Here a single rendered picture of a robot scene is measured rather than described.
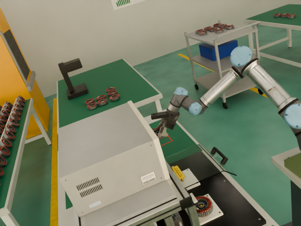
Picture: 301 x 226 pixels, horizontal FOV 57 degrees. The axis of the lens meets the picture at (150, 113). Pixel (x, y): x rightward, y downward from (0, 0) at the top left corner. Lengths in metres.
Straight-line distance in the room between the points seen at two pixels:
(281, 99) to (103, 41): 5.26
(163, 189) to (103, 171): 0.25
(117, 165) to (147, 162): 0.12
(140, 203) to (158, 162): 0.17
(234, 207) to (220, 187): 0.16
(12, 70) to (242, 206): 3.85
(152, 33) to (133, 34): 0.46
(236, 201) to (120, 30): 5.39
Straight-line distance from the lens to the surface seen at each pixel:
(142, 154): 1.08
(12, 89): 4.69
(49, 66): 6.45
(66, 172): 1.08
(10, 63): 4.59
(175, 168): 1.30
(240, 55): 1.59
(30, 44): 6.38
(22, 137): 3.08
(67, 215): 1.82
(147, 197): 1.14
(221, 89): 1.75
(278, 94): 1.54
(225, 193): 1.56
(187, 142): 2.01
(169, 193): 1.12
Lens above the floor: 1.88
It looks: 27 degrees down
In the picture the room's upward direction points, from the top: 16 degrees counter-clockwise
